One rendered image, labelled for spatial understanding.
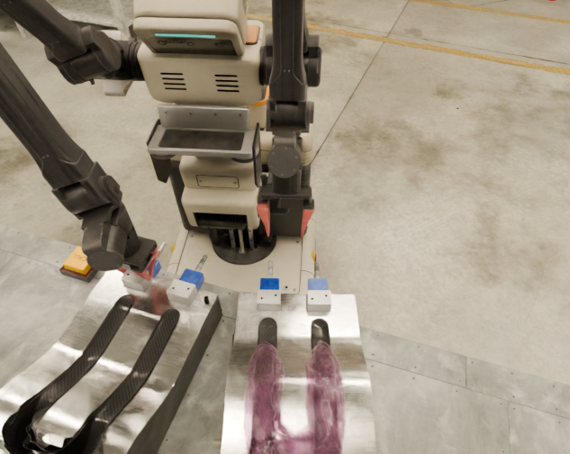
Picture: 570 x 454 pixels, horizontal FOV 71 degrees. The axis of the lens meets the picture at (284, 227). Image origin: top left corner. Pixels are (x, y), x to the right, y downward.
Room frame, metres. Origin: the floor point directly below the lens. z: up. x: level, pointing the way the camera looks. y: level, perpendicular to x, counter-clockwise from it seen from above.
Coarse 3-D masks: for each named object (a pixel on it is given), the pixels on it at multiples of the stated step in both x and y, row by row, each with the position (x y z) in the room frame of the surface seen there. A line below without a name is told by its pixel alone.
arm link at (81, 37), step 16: (0, 0) 0.67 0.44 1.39; (16, 0) 0.68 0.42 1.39; (32, 0) 0.71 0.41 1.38; (16, 16) 0.69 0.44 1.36; (32, 16) 0.70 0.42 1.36; (48, 16) 0.72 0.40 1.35; (64, 16) 0.78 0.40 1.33; (32, 32) 0.71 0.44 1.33; (48, 32) 0.72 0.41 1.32; (64, 32) 0.74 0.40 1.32; (80, 32) 0.78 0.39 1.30; (96, 32) 0.80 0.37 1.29; (48, 48) 0.74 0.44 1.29; (64, 48) 0.74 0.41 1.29; (80, 48) 0.75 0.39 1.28; (96, 48) 0.78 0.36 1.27; (112, 48) 0.83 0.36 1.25; (64, 64) 0.77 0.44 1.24; (112, 64) 0.78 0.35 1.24; (80, 80) 0.77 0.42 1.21
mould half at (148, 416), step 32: (96, 288) 0.47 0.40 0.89; (128, 288) 0.47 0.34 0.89; (160, 288) 0.47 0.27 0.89; (96, 320) 0.40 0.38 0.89; (128, 320) 0.40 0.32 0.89; (192, 320) 0.40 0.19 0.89; (64, 352) 0.33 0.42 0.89; (128, 352) 0.33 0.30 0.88; (192, 352) 0.34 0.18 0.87; (32, 384) 0.26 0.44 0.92; (96, 384) 0.27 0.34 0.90; (160, 384) 0.27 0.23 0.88; (0, 416) 0.20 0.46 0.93; (64, 416) 0.20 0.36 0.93; (128, 416) 0.21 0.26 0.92; (160, 416) 0.22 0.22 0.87; (0, 448) 0.17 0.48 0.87; (96, 448) 0.15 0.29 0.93; (128, 448) 0.16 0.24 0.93
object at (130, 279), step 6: (162, 246) 0.59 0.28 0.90; (156, 264) 0.53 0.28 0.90; (126, 270) 0.50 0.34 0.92; (156, 270) 0.52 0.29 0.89; (126, 276) 0.49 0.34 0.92; (132, 276) 0.49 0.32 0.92; (138, 276) 0.49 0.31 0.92; (156, 276) 0.51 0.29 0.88; (126, 282) 0.48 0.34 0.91; (132, 282) 0.47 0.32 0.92; (138, 282) 0.47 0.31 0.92; (144, 282) 0.48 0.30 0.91; (150, 282) 0.49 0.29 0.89; (132, 288) 0.47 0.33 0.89; (138, 288) 0.47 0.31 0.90; (144, 288) 0.47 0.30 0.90
